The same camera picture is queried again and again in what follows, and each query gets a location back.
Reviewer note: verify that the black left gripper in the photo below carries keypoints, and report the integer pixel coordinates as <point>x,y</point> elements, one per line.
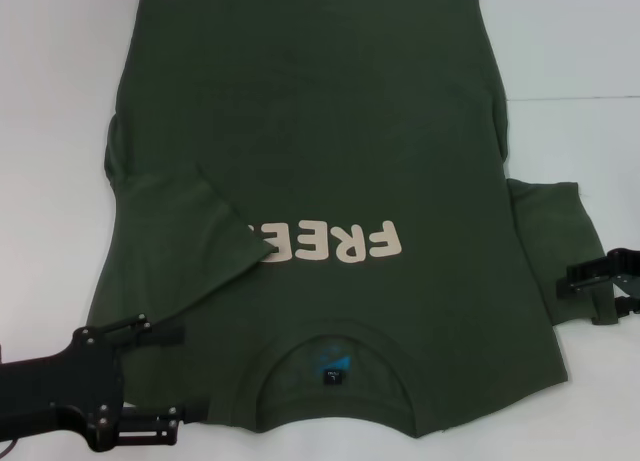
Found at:
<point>75,376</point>

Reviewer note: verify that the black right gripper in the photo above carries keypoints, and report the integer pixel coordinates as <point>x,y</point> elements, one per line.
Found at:
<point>627,271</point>

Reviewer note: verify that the dark green FREE! t-shirt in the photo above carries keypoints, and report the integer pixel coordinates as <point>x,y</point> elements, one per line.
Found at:
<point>350,131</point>

